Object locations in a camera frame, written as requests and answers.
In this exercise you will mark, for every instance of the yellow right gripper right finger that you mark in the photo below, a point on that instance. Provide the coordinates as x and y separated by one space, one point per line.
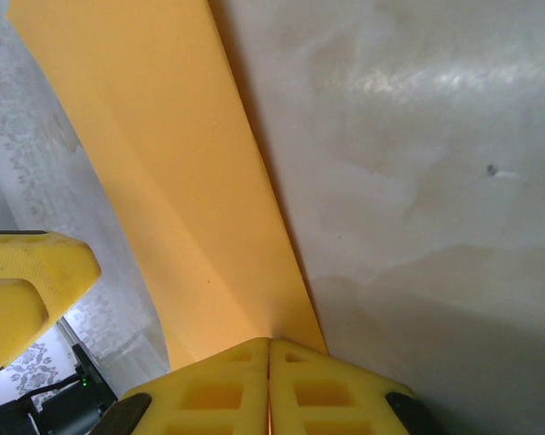
335 399

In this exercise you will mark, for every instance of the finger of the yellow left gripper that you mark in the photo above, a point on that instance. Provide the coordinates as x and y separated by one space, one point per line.
32 281

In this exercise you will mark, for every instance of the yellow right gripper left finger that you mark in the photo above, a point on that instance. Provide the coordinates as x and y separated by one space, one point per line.
208 399

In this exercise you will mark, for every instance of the orange paper sheet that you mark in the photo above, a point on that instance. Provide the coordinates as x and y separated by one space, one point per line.
172 158

